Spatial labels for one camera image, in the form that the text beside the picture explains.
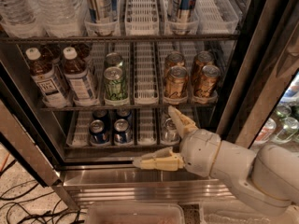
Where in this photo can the right tall blue can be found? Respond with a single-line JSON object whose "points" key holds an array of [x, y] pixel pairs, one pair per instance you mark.
{"points": [[180, 15]]}

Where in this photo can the front silver can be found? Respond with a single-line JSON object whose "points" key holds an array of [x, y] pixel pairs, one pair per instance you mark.
{"points": [[169, 131]]}

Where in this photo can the rear silver can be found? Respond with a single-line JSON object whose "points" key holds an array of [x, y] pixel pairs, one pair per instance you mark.
{"points": [[165, 114]]}

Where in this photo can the red white can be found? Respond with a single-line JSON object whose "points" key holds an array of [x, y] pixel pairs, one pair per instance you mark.
{"points": [[266, 131]]}

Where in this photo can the rear right orange can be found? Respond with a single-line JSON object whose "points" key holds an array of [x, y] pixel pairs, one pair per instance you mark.
{"points": [[199, 61]]}

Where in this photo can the tall blue can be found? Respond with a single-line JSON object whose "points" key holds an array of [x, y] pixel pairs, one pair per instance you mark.
{"points": [[103, 14], [180, 15]]}

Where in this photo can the right clear plastic bin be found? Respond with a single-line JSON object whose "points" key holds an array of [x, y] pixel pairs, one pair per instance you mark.
{"points": [[235, 212]]}

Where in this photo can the orange can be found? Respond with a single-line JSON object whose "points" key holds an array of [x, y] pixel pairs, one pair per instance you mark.
{"points": [[174, 58], [176, 82], [207, 81], [199, 61]]}

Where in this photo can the left clear water bottle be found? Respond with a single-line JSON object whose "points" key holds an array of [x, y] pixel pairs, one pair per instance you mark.
{"points": [[19, 19]]}

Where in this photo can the silver can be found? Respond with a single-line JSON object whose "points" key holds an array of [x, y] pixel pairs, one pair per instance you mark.
{"points": [[165, 114], [169, 131]]}

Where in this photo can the top wire shelf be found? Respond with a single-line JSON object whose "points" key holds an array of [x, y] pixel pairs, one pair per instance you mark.
{"points": [[4, 39]]}

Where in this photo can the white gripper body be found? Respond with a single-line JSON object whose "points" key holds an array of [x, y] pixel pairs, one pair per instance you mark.
{"points": [[199, 151]]}

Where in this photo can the empty white middle tray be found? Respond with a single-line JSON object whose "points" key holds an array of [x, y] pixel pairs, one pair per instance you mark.
{"points": [[145, 76]]}

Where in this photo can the wire shelf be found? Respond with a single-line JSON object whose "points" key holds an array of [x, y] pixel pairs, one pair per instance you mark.
{"points": [[110, 107], [4, 39]]}

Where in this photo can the empty white top tray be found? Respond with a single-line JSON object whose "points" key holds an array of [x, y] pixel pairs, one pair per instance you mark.
{"points": [[141, 17]]}

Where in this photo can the front left blue can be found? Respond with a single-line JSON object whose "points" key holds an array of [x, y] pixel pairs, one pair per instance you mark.
{"points": [[98, 131]]}

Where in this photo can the open fridge door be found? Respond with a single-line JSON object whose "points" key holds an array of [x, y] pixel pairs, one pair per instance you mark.
{"points": [[21, 138]]}

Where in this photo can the rear left blue can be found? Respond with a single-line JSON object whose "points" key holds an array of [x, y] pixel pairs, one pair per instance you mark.
{"points": [[102, 115]]}

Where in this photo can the rear right blue can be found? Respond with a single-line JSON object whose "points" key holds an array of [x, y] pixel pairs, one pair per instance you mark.
{"points": [[125, 114]]}

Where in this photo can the left tall blue can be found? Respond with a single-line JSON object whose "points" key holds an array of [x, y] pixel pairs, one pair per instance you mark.
{"points": [[103, 14]]}

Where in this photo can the front right blue can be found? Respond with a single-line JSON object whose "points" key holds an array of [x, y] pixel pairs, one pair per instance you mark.
{"points": [[122, 132]]}

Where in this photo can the front left orange can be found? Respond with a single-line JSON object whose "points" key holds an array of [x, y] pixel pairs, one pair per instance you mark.
{"points": [[176, 82]]}

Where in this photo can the empty white tray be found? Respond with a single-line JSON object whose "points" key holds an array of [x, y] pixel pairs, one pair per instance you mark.
{"points": [[141, 17], [145, 76]]}

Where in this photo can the front green soda can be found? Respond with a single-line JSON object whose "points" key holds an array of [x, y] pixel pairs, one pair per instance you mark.
{"points": [[115, 84]]}

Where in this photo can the tea bottle white label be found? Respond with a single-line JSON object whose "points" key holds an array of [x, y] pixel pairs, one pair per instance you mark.
{"points": [[47, 78]]}

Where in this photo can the green can right fridge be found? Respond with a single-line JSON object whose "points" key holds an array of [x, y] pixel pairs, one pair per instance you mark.
{"points": [[289, 127]]}

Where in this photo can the tea bottle blue label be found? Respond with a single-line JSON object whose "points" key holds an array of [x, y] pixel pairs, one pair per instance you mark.
{"points": [[79, 76]]}

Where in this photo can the middle wire shelf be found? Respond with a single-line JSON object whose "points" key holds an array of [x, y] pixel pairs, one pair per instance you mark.
{"points": [[110, 107]]}

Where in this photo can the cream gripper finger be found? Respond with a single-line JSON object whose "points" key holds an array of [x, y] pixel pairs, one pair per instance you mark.
{"points": [[183, 123], [164, 159]]}

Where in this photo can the clear water bottle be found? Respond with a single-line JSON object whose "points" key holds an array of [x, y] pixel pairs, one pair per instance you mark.
{"points": [[19, 19], [60, 17]]}

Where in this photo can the rear left orange can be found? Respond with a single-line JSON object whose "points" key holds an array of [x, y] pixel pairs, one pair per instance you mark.
{"points": [[174, 58]]}

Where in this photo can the right clear water bottle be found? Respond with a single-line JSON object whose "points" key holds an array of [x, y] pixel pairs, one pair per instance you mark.
{"points": [[60, 17]]}

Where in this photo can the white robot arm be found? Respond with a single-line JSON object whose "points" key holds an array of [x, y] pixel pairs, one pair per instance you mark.
{"points": [[266, 180]]}

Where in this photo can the front right orange can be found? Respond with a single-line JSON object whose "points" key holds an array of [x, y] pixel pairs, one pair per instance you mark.
{"points": [[207, 81]]}

